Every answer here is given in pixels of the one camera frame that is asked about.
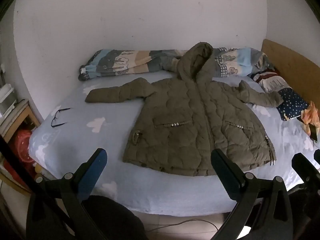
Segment black cable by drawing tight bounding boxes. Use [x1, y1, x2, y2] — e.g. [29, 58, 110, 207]
[0, 134, 75, 230]

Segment olive hooded puffer jacket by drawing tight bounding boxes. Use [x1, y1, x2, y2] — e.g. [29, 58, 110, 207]
[85, 42, 284, 177]

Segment red plastic bag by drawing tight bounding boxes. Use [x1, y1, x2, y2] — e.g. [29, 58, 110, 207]
[11, 129, 34, 165]

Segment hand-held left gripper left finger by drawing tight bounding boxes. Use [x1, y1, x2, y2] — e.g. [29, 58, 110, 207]
[26, 148, 108, 240]

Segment light blue cloud bed sheet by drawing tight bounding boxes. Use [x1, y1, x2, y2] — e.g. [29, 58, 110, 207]
[28, 69, 320, 217]

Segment rolled patchwork print quilt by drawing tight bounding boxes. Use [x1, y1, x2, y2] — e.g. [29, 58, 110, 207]
[78, 47, 273, 82]

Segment orange cloth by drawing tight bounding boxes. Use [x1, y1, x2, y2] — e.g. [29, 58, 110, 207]
[300, 101, 320, 143]

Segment wooden headboard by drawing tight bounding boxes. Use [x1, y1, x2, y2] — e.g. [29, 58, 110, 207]
[261, 39, 320, 105]

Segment wooden shelf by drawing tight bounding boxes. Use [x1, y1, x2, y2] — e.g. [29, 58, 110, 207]
[0, 100, 42, 143]

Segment navy star print pillow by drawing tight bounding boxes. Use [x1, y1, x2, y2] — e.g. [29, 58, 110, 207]
[276, 87, 310, 122]

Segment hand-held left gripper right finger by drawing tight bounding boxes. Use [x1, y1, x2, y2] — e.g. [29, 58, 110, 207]
[210, 148, 293, 240]

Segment thin floor cable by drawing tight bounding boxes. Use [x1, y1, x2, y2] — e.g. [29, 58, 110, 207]
[145, 219, 219, 233]

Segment person's dark clothed leg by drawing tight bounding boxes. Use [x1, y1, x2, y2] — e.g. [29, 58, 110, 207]
[80, 195, 148, 240]

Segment black eyeglasses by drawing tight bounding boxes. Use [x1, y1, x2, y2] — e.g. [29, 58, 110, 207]
[51, 107, 73, 128]

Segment stack of books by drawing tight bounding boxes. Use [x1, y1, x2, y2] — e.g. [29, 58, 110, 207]
[0, 99, 29, 134]

